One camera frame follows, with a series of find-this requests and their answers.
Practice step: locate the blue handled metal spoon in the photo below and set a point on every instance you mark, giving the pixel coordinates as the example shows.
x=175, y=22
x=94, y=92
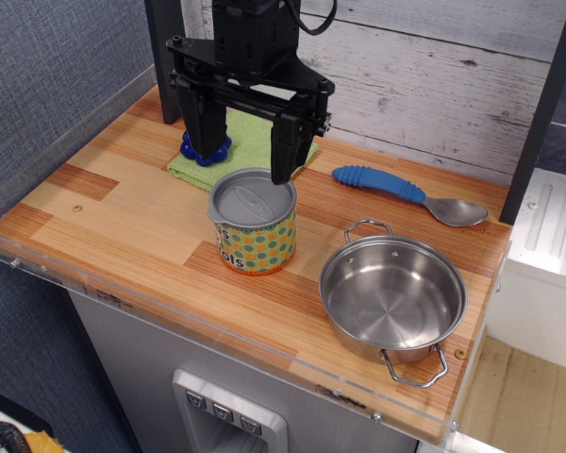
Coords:
x=451, y=212

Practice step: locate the dark right frame post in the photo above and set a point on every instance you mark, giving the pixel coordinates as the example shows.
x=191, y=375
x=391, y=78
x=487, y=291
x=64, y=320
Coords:
x=544, y=113

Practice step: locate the grey toy fridge cabinet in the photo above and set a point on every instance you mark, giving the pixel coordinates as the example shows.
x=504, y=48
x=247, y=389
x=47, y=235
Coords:
x=183, y=393

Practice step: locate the green folded cloth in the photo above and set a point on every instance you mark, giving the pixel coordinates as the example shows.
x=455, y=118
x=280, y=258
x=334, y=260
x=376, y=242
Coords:
x=250, y=148

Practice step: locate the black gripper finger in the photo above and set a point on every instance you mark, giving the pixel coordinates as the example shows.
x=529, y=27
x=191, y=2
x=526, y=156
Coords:
x=291, y=139
x=203, y=115

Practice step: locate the yellow object bottom left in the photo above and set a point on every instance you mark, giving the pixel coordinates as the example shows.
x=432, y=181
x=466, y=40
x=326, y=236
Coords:
x=42, y=442

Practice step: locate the dark frame post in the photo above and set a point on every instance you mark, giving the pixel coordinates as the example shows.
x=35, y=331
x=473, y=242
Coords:
x=544, y=113
x=165, y=19

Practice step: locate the polka dot tin can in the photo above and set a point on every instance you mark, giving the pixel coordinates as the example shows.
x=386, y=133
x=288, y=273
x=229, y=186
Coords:
x=254, y=220

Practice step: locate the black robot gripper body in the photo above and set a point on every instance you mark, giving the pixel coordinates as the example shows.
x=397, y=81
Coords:
x=251, y=61

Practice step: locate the dark left frame post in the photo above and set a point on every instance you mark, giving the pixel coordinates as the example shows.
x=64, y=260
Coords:
x=165, y=19

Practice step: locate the stainless steel pot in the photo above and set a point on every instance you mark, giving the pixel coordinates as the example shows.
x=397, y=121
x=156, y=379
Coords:
x=393, y=299

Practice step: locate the blue bumpy ball toy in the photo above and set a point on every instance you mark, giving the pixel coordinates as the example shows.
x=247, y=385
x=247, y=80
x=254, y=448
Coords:
x=188, y=152

